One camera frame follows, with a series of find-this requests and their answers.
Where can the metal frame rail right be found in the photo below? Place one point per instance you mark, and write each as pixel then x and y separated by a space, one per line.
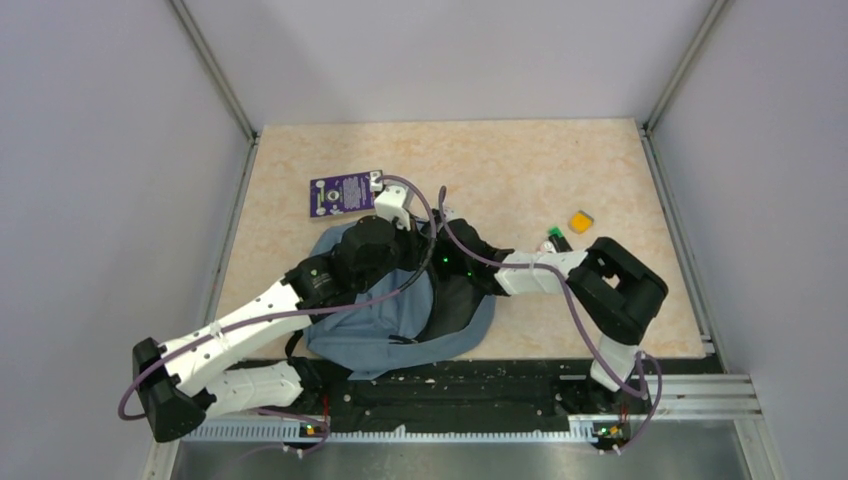
pixel 755 452

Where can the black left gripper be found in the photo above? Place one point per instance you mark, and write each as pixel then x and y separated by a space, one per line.
pixel 416 243

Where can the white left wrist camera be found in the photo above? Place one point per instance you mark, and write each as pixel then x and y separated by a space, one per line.
pixel 391 200

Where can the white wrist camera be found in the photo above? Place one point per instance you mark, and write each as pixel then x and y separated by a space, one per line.
pixel 449 214
pixel 391 200

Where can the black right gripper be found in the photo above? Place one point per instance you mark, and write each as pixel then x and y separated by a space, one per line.
pixel 436 243

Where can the yellow grey eraser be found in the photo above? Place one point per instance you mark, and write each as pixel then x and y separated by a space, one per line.
pixel 580 222

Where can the metal frame rail left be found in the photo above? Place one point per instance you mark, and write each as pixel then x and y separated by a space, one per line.
pixel 211 138

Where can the aluminium front rail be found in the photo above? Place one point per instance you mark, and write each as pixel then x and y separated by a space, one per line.
pixel 680 398

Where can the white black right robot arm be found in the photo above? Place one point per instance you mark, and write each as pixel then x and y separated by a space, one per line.
pixel 612 296

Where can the green cap black marker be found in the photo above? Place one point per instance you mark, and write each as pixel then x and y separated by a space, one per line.
pixel 558 240

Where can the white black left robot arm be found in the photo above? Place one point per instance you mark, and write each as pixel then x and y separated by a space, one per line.
pixel 180 383

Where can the blue grey backpack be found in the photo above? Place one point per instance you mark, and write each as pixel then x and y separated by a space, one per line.
pixel 432 321

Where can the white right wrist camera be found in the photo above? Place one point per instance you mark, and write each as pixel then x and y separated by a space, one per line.
pixel 449 214

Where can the metal frame rail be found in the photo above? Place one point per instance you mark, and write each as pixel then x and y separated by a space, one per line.
pixel 755 452
pixel 211 138

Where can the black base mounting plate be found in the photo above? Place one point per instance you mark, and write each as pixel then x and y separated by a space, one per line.
pixel 461 396

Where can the purple cover book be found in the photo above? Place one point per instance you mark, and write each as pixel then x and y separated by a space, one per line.
pixel 344 194

